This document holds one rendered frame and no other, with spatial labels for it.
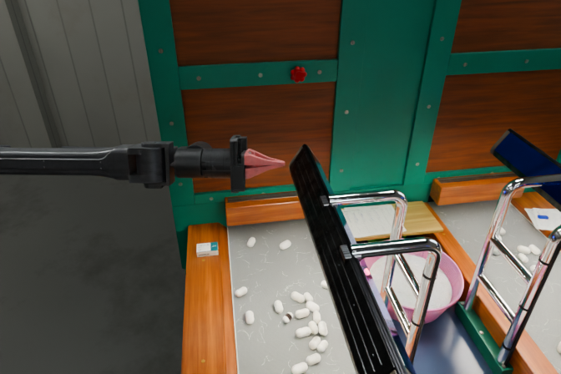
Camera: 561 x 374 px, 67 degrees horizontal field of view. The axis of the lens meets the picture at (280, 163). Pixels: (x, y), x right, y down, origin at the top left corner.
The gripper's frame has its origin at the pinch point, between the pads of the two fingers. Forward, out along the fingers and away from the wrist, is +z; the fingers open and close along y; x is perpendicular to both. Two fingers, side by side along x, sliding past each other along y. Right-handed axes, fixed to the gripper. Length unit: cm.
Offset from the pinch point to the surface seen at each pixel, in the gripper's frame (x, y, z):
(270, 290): -25.3, 39.8, -3.2
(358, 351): 24.3, 22.5, 11.7
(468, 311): -22, 44, 49
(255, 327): -14.0, 43.8, -6.4
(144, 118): -215, 12, -99
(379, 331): 25.2, 18.6, 14.3
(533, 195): -64, 24, 86
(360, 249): 11.1, 12.5, 13.8
